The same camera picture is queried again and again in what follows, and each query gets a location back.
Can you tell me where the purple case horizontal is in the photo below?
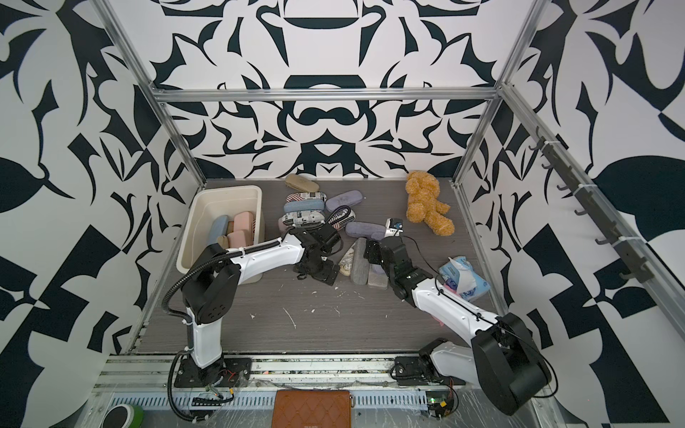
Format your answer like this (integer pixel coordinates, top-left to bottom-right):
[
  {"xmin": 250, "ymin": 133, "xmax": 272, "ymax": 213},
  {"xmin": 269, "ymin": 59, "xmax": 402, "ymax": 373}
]
[{"xmin": 344, "ymin": 221, "xmax": 386, "ymax": 241}]

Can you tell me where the grey fabric case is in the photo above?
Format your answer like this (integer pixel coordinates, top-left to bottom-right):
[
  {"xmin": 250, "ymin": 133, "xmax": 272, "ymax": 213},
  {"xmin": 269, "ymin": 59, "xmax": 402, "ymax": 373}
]
[{"xmin": 351, "ymin": 237, "xmax": 370, "ymax": 285}]

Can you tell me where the map print glasses case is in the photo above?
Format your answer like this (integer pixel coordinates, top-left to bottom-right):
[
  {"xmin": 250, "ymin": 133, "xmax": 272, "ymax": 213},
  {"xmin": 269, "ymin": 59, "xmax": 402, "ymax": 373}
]
[{"xmin": 338, "ymin": 243, "xmax": 356, "ymax": 276}]

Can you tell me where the pink hard case front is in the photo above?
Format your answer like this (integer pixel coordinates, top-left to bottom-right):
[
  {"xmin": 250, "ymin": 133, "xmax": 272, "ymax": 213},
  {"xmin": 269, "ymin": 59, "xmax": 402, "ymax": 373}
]
[{"xmin": 233, "ymin": 212, "xmax": 256, "ymax": 233}]

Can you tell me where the pink hard case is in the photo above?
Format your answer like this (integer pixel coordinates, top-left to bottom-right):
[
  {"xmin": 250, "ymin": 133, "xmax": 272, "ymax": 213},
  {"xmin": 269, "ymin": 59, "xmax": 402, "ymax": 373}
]
[
  {"xmin": 233, "ymin": 212, "xmax": 256, "ymax": 233},
  {"xmin": 226, "ymin": 229, "xmax": 253, "ymax": 248}
]

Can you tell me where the cream plastic storage box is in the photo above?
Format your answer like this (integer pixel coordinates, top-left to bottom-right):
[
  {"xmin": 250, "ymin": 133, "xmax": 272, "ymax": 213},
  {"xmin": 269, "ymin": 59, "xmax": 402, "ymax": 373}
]
[{"xmin": 176, "ymin": 185, "xmax": 265, "ymax": 274}]

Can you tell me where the tan fabric case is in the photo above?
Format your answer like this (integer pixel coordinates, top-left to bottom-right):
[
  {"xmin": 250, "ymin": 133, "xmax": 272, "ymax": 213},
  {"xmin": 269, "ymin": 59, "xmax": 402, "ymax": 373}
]
[
  {"xmin": 217, "ymin": 235, "xmax": 230, "ymax": 250},
  {"xmin": 285, "ymin": 174, "xmax": 319, "ymax": 193}
]

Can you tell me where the blue fabric case front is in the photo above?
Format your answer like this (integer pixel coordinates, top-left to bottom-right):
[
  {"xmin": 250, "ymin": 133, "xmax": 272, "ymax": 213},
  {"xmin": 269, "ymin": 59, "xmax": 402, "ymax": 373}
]
[{"xmin": 206, "ymin": 215, "xmax": 230, "ymax": 245}]

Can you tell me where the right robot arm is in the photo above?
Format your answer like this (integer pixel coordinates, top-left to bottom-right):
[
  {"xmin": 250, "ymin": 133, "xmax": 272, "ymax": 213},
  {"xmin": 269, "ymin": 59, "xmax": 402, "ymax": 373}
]
[{"xmin": 364, "ymin": 236, "xmax": 558, "ymax": 416}]

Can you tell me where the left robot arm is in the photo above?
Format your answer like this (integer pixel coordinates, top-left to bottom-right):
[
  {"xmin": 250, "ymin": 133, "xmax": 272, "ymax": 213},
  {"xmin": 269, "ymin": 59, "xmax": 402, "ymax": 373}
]
[{"xmin": 177, "ymin": 224, "xmax": 342, "ymax": 369}]

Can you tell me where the newspaper flag case left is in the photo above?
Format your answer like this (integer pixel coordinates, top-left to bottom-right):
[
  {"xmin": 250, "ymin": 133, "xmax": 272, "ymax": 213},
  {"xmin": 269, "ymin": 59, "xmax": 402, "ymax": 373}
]
[{"xmin": 280, "ymin": 210, "xmax": 326, "ymax": 228}]

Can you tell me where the flag newspaper case centre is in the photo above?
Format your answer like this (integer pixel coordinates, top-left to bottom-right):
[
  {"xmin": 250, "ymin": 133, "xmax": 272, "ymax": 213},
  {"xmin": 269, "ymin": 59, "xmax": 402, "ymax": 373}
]
[{"xmin": 328, "ymin": 208, "xmax": 356, "ymax": 230}]

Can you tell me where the light blue case at back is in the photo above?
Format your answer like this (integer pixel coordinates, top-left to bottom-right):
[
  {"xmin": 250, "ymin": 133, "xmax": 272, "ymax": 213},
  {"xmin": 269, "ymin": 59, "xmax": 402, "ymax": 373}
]
[{"xmin": 284, "ymin": 199, "xmax": 325, "ymax": 213}]

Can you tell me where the newspaper print case at back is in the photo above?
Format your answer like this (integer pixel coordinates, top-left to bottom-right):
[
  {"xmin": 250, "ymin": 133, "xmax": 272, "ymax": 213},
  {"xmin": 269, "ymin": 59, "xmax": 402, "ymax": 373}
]
[{"xmin": 285, "ymin": 192, "xmax": 328, "ymax": 203}]

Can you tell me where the blue tissue pack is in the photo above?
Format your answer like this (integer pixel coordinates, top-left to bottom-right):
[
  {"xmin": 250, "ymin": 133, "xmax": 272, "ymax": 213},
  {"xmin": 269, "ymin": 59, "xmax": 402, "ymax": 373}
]
[{"xmin": 438, "ymin": 256, "xmax": 491, "ymax": 301}]

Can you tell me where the tan teddy bear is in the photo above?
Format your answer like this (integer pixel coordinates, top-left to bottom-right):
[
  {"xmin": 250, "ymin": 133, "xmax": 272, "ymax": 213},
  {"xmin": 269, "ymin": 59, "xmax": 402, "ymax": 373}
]
[{"xmin": 405, "ymin": 170, "xmax": 455, "ymax": 236}]

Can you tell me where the brown quilted wallet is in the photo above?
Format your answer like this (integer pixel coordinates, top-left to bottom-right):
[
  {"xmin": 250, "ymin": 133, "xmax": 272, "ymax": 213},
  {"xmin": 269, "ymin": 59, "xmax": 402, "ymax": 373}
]
[{"xmin": 271, "ymin": 390, "xmax": 352, "ymax": 428}]

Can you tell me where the green tape roll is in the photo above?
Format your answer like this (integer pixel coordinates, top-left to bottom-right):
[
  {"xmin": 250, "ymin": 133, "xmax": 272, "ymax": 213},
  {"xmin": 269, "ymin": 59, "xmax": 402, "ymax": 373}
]
[{"xmin": 100, "ymin": 404, "xmax": 144, "ymax": 428}]

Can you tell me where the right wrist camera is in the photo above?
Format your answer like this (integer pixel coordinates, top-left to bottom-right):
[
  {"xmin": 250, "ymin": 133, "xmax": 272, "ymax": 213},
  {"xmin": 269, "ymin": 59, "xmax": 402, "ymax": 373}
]
[{"xmin": 385, "ymin": 218, "xmax": 403, "ymax": 237}]

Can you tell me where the grey wall hook rail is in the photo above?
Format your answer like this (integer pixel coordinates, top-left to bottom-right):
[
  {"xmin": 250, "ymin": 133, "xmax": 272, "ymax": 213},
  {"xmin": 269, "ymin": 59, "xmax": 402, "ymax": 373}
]
[{"xmin": 531, "ymin": 137, "xmax": 655, "ymax": 284}]

